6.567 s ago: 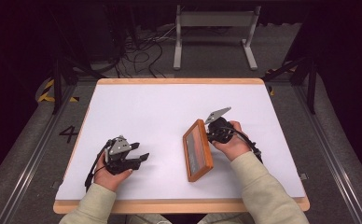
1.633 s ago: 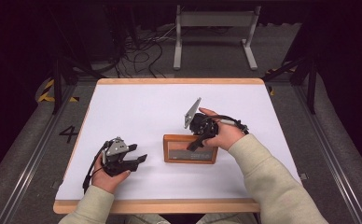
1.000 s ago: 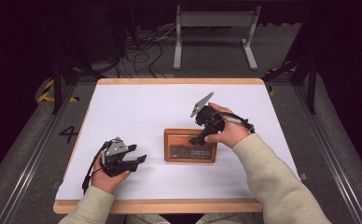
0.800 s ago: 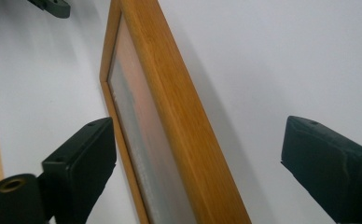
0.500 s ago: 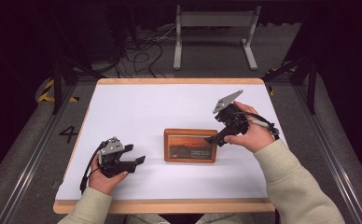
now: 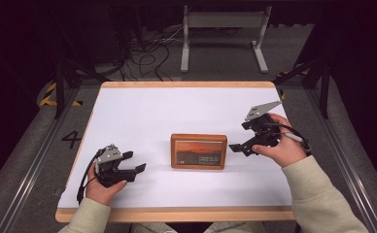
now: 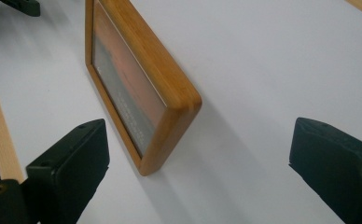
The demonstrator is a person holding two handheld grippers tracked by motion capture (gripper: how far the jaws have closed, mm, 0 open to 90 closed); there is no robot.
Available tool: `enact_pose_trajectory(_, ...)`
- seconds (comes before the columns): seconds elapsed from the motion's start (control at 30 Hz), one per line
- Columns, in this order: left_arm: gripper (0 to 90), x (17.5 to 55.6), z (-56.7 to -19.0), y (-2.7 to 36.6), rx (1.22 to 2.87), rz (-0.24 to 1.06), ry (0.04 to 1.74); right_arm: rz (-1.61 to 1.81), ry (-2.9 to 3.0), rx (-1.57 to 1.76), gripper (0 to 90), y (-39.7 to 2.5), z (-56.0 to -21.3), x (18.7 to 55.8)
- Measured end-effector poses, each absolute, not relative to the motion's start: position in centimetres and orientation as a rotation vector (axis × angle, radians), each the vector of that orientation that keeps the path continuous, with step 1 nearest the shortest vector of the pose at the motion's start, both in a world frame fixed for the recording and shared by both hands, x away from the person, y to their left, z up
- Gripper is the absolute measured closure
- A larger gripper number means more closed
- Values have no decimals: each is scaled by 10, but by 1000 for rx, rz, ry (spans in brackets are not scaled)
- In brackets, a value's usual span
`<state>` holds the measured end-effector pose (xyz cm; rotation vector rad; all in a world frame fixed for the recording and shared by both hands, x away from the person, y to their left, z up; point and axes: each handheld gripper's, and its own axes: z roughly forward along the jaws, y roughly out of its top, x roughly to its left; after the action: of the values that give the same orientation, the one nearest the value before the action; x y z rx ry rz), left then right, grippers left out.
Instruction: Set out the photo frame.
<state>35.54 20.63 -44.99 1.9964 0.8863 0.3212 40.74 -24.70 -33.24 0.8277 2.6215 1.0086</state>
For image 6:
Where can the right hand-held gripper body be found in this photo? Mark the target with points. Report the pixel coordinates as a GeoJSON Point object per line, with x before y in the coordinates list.
{"type": "Point", "coordinates": [264, 134]}

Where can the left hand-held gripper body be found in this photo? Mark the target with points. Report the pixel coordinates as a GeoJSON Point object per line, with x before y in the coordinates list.
{"type": "Point", "coordinates": [112, 161]}

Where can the wooden photo frame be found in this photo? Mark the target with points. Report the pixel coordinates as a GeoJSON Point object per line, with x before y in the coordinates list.
{"type": "Point", "coordinates": [198, 152]}

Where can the person's right hand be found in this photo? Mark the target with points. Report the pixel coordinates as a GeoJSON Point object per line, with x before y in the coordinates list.
{"type": "Point", "coordinates": [287, 149]}

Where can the person's left hand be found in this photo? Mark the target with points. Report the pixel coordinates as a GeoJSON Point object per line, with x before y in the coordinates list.
{"type": "Point", "coordinates": [100, 194]}

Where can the yellow black hazard tape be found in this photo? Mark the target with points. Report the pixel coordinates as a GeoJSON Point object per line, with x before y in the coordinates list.
{"type": "Point", "coordinates": [283, 94]}
{"type": "Point", "coordinates": [47, 97]}

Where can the black tripod stand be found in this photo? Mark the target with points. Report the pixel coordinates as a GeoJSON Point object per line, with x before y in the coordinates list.
{"type": "Point", "coordinates": [59, 84]}
{"type": "Point", "coordinates": [324, 90]}

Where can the grey metal stand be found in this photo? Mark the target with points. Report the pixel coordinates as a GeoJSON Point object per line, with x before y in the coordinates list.
{"type": "Point", "coordinates": [223, 19]}

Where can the aluminium floor rail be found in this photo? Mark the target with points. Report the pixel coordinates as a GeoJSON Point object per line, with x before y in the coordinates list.
{"type": "Point", "coordinates": [31, 171]}
{"type": "Point", "coordinates": [348, 168]}

